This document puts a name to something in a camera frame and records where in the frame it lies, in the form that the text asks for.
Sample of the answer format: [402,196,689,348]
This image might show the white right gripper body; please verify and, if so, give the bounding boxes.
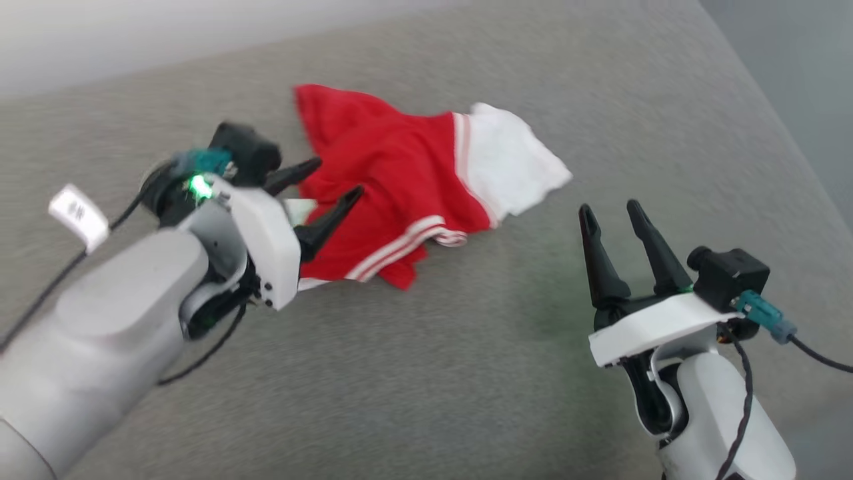
[588,291,742,369]

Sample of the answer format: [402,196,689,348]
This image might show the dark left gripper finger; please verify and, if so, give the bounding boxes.
[265,157,323,196]
[294,185,366,263]

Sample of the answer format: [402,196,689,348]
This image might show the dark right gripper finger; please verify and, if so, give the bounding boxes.
[578,203,632,311]
[626,198,694,297]

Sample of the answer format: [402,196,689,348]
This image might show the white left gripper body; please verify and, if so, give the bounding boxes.
[199,173,303,312]

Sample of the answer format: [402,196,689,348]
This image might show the red and white shirt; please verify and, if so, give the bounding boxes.
[293,83,574,292]

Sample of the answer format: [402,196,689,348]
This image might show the grey fabric sofa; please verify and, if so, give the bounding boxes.
[0,0,853,480]

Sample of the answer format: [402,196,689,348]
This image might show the teal left cable connector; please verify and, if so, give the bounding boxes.
[173,147,232,177]

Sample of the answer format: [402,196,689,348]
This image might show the teal cable connector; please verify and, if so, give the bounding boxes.
[736,289,799,345]
[173,147,232,177]

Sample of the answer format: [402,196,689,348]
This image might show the teal right cable connector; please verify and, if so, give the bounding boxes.
[736,289,799,345]

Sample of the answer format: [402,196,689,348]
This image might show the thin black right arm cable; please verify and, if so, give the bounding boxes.
[716,325,754,480]

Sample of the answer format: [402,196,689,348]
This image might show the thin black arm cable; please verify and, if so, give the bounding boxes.
[156,301,249,387]
[716,325,754,480]

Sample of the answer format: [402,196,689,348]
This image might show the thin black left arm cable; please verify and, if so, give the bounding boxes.
[156,301,249,387]

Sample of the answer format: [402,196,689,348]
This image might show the black right camera cable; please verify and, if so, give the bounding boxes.
[788,335,853,374]

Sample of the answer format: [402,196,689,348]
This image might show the black camera cable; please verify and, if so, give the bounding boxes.
[0,163,175,354]
[788,335,853,374]

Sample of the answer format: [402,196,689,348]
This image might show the white cable label tag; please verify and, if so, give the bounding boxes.
[48,183,110,255]

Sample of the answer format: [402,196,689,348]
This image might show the black left camera cable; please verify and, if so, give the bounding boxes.
[0,163,175,354]

